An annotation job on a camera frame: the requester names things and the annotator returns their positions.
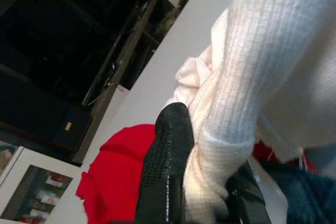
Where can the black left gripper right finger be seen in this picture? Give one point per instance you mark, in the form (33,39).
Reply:
(246,200)

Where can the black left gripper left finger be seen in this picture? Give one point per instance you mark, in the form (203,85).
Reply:
(165,161)

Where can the blue denim garment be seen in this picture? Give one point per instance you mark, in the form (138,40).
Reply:
(309,197)

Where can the white sweatshirt with print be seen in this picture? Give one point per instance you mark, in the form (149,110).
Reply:
(262,51)

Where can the red garment white trim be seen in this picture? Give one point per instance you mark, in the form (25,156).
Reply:
(113,176)

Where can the cream white fluffy top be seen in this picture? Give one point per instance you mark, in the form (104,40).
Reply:
(194,74)

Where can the dark brown speaker box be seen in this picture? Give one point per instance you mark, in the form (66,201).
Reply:
(73,129)

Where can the white glass-door cabinet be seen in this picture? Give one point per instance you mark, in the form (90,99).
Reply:
(39,157)

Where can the dark TV cabinet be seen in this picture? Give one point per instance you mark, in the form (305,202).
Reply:
(52,51)

